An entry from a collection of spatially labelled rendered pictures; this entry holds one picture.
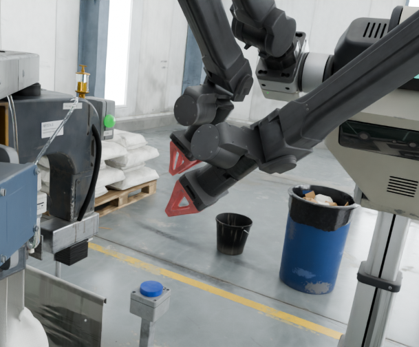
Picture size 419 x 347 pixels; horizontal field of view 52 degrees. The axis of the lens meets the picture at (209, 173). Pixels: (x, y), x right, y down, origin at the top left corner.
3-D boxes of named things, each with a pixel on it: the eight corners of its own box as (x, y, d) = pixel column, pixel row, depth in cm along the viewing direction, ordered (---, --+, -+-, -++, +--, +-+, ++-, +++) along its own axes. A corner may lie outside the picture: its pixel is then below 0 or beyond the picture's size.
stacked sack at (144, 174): (161, 181, 457) (162, 167, 454) (122, 195, 399) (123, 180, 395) (129, 173, 475) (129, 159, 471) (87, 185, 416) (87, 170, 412)
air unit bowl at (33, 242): (43, 246, 79) (44, 215, 78) (30, 252, 77) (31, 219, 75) (31, 242, 81) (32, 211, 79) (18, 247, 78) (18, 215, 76)
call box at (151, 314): (169, 308, 116) (171, 289, 115) (153, 323, 109) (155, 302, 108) (145, 299, 120) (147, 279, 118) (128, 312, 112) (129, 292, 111)
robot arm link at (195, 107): (256, 76, 81) (223, 58, 85) (222, 73, 72) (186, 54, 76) (233, 132, 86) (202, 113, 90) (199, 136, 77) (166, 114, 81)
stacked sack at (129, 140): (150, 148, 443) (151, 133, 439) (124, 153, 405) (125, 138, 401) (99, 135, 470) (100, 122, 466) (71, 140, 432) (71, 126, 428)
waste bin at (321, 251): (346, 276, 321) (364, 194, 304) (333, 307, 276) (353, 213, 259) (284, 257, 340) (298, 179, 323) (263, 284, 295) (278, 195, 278)
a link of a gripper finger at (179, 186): (149, 201, 76) (185, 172, 72) (170, 192, 83) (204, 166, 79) (170, 233, 76) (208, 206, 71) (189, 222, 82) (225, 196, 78)
